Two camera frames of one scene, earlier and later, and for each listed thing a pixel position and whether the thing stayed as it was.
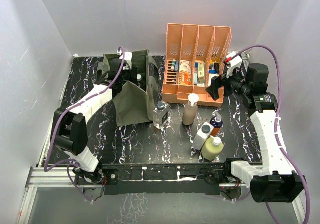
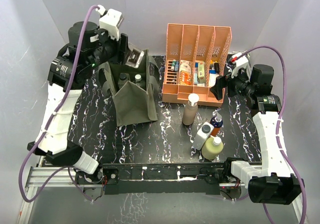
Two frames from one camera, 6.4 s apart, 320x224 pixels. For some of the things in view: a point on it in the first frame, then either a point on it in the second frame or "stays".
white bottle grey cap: (203, 133) stays
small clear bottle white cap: (139, 79) stays
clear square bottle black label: (161, 115) → (134, 58)
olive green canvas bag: (134, 103) stays
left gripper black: (134, 70) → (119, 56)
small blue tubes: (175, 65) stays
